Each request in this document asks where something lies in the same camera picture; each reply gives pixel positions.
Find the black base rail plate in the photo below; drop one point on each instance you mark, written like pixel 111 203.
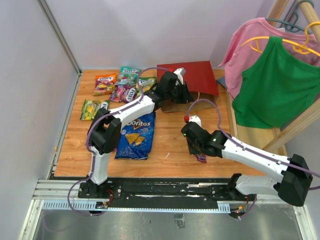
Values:
pixel 162 193

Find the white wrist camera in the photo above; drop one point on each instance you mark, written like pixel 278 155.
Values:
pixel 193 118
pixel 177 76

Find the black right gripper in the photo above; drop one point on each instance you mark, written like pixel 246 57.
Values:
pixel 192 150

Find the wooden clothes rack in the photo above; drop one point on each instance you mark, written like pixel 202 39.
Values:
pixel 273 139

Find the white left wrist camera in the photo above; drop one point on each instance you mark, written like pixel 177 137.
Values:
pixel 177 76

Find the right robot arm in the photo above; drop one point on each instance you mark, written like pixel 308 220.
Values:
pixel 289 178

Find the aluminium frame post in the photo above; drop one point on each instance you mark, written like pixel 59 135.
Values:
pixel 59 34

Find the green tank top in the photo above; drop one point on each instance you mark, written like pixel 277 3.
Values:
pixel 276 88

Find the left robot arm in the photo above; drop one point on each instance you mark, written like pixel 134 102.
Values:
pixel 105 131

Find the purple Fox's berries candy bag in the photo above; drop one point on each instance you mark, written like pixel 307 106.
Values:
pixel 202 158

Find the red paper bag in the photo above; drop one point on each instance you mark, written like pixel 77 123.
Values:
pixel 200 81

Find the blue grey mat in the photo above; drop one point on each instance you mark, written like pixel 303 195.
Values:
pixel 222 81

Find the teal Fox's mint candy bag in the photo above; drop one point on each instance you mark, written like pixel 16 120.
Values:
pixel 127 76

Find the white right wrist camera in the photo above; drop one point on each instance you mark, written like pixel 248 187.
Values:
pixel 193 118

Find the green snack bag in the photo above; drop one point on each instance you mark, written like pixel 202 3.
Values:
pixel 144 84

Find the purple black cherry candy bag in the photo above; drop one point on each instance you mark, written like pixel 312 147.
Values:
pixel 123 93

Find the yellow clothes hanger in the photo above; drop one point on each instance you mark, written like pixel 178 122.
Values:
pixel 299 48

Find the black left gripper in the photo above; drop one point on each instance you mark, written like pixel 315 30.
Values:
pixel 186 96

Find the pink t-shirt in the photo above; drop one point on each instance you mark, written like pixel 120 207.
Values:
pixel 238 59

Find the green yellow Fox's candy bag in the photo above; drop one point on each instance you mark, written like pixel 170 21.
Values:
pixel 90 108

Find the blue Doritos chips bag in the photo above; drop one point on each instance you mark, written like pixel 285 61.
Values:
pixel 137 138

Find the teal clothes hanger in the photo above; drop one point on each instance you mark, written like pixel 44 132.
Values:
pixel 291 26

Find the orange Fox's fruits candy bag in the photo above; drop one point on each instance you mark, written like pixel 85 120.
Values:
pixel 104 84

